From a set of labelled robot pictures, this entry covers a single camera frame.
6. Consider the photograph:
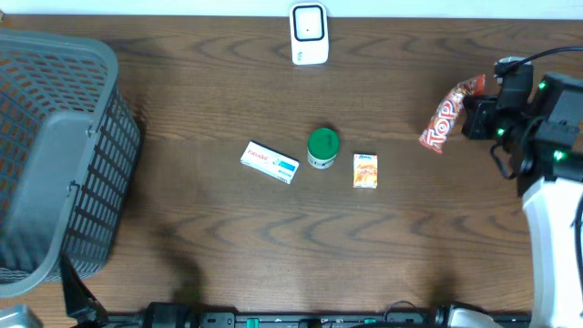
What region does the white barcode scanner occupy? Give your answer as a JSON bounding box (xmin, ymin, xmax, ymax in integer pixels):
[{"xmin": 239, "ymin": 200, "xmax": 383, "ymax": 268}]
[{"xmin": 289, "ymin": 2, "xmax": 330, "ymax": 66}]

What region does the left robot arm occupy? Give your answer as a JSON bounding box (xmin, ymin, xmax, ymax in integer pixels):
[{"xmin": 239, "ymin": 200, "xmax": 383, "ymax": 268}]
[{"xmin": 1, "ymin": 255, "xmax": 108, "ymax": 328}]

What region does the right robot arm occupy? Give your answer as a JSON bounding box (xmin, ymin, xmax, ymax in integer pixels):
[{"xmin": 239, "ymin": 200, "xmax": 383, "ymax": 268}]
[{"xmin": 462, "ymin": 57, "xmax": 582, "ymax": 327}]

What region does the black right camera cable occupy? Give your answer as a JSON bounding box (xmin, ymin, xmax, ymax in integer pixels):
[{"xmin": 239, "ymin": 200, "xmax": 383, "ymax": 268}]
[{"xmin": 500, "ymin": 45, "xmax": 583, "ymax": 74}]

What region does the grey plastic basket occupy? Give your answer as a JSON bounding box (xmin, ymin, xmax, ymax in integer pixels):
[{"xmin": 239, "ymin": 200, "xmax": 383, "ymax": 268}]
[{"xmin": 1, "ymin": 29, "xmax": 142, "ymax": 298}]

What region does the small orange box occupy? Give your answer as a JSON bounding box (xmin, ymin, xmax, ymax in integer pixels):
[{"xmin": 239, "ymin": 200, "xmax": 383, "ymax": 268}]
[{"xmin": 353, "ymin": 154, "xmax": 378, "ymax": 189}]

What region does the orange Top chocolate bar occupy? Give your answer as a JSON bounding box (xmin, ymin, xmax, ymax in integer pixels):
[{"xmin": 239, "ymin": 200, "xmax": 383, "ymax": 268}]
[{"xmin": 419, "ymin": 75, "xmax": 486, "ymax": 154}]

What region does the green lid jar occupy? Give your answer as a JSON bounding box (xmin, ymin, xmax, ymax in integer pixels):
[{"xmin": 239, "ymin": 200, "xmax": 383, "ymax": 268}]
[{"xmin": 307, "ymin": 128, "xmax": 340, "ymax": 169}]

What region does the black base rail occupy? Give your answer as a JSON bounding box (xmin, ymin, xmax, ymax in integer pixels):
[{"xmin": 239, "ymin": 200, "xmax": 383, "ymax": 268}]
[{"xmin": 104, "ymin": 301, "xmax": 534, "ymax": 328}]

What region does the white Panadol box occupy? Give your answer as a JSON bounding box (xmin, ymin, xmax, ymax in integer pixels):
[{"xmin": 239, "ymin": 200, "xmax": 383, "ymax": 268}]
[{"xmin": 240, "ymin": 141, "xmax": 300, "ymax": 184}]

